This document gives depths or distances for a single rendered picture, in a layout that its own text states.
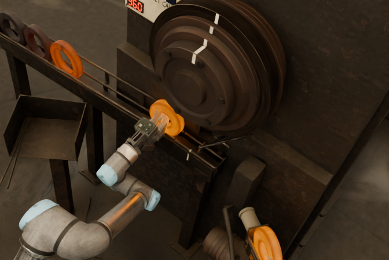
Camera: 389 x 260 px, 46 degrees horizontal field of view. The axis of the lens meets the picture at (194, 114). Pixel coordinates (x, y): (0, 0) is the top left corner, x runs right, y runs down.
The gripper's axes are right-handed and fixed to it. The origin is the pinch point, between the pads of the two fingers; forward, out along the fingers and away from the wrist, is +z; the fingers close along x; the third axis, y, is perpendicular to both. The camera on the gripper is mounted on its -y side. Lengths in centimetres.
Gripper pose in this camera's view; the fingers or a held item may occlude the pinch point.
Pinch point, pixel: (167, 114)
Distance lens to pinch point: 178.9
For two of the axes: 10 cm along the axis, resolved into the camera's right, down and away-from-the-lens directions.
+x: -7.8, -5.2, 3.4
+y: -0.4, -5.0, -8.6
